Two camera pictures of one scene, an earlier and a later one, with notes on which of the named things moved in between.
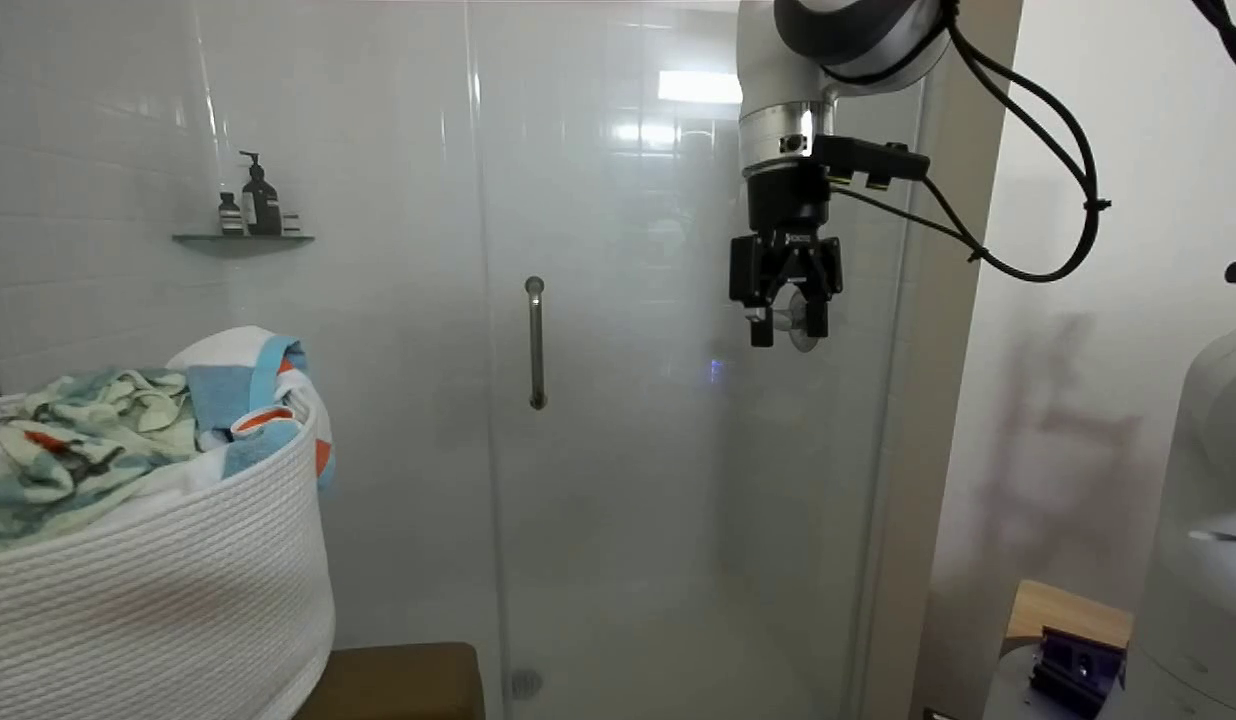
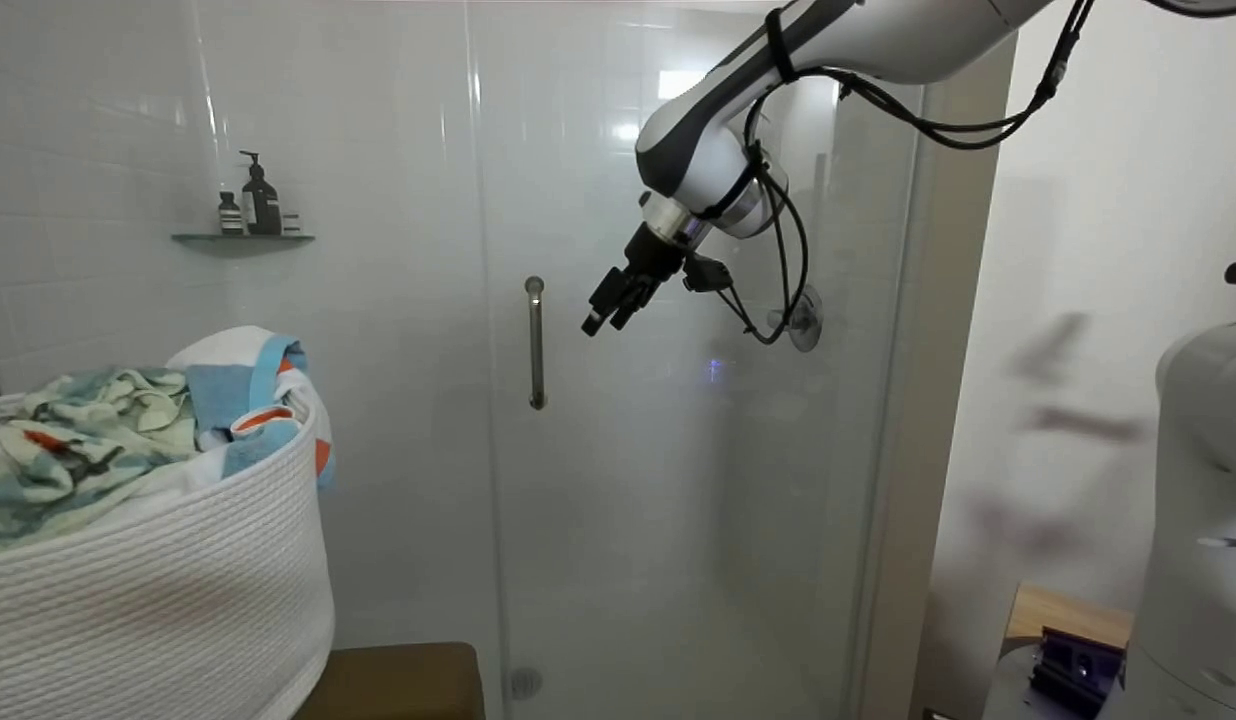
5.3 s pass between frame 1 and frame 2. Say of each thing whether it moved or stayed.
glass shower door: stayed
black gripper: moved
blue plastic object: stayed
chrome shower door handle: stayed
